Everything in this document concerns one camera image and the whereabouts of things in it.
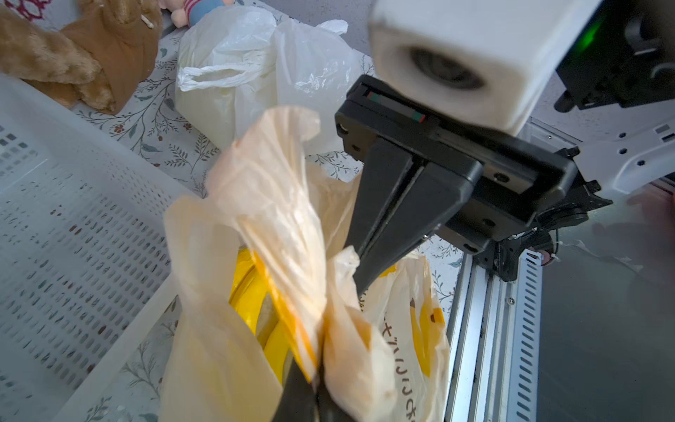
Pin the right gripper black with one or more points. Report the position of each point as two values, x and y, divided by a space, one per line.
487 193

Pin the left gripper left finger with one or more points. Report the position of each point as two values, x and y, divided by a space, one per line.
298 400

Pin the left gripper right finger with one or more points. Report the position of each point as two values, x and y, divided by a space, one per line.
328 410

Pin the beige plastic bag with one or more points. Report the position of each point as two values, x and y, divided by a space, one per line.
385 355

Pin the white plastic bag lemon print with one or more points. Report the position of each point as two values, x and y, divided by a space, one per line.
237 61

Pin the orange-yellow banana bunch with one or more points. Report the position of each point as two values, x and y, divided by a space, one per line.
251 300

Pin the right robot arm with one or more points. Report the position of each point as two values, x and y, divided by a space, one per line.
623 57

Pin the white perforated plastic basket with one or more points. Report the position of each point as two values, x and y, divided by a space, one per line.
84 261

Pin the pink doll blue outfit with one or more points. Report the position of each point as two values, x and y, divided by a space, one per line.
190 12

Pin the brown teddy bear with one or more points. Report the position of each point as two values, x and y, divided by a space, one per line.
99 59

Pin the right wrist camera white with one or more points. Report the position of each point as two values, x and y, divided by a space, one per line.
483 63

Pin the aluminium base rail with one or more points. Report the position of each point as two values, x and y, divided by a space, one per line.
494 334

